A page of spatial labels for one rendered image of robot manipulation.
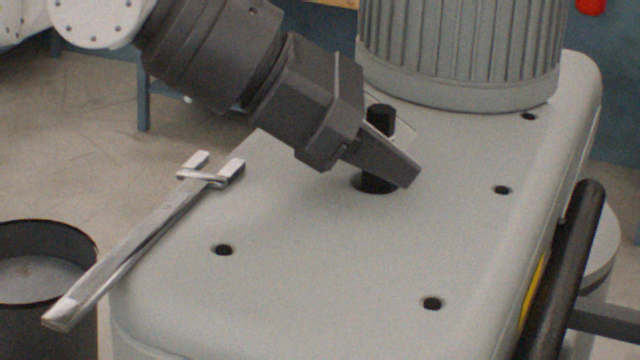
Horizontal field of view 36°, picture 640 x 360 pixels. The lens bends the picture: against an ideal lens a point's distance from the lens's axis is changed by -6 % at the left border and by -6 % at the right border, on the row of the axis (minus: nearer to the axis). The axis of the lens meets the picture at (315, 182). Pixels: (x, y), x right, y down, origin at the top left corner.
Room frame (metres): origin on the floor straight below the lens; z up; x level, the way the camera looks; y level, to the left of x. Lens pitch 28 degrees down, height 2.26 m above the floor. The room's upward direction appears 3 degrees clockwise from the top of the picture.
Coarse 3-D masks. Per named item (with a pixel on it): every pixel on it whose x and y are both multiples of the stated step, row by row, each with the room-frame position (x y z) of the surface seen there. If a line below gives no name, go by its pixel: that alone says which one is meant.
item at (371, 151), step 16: (368, 128) 0.66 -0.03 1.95; (352, 144) 0.65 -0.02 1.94; (368, 144) 0.66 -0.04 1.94; (384, 144) 0.66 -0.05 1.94; (352, 160) 0.66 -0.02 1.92; (368, 160) 0.66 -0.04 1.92; (384, 160) 0.66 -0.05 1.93; (400, 160) 0.66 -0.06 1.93; (384, 176) 0.66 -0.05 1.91; (400, 176) 0.66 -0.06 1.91; (416, 176) 0.66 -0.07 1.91
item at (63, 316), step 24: (192, 168) 0.68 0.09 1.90; (240, 168) 0.69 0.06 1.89; (192, 192) 0.65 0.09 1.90; (144, 216) 0.61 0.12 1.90; (168, 216) 0.61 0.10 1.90; (120, 240) 0.58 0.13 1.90; (144, 240) 0.58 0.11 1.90; (96, 264) 0.54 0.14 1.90; (120, 264) 0.55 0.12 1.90; (72, 288) 0.52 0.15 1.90; (96, 288) 0.52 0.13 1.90; (48, 312) 0.49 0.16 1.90; (72, 312) 0.49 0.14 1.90
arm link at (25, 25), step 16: (0, 0) 0.67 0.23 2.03; (16, 0) 0.70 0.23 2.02; (32, 0) 0.71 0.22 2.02; (0, 16) 0.66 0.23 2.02; (16, 16) 0.69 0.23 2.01; (32, 16) 0.71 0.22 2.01; (48, 16) 0.71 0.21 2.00; (0, 32) 0.66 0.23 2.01; (16, 32) 0.68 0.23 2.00; (32, 32) 0.70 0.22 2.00
